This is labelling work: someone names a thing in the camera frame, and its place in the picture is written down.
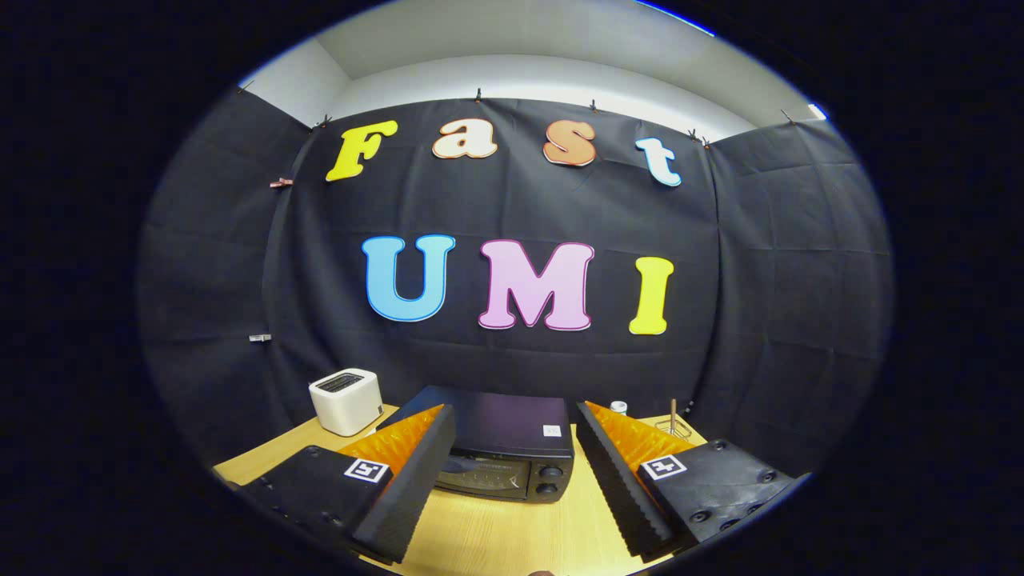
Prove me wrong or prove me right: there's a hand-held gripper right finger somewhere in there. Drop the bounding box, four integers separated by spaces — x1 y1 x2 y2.
575 400 801 563

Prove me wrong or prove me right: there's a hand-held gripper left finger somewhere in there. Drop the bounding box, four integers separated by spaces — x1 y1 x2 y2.
238 404 457 565

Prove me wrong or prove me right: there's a white bread toaster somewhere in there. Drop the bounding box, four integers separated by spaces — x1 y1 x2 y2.
309 368 382 438

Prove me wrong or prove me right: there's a black backdrop cloth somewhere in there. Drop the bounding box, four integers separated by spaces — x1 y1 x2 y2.
136 86 893 481

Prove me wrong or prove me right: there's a black toaster oven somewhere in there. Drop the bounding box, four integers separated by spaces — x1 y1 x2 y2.
376 385 577 504

